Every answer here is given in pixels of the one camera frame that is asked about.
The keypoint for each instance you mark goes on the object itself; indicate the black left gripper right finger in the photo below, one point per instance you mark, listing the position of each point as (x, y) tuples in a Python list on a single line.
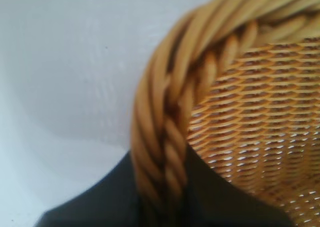
[(212, 202)]

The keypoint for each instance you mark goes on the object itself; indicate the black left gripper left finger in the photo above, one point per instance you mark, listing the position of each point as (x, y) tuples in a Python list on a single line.
[(100, 204)]

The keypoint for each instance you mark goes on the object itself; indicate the woven wicker basket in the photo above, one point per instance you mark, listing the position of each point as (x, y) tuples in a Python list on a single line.
[(250, 99)]

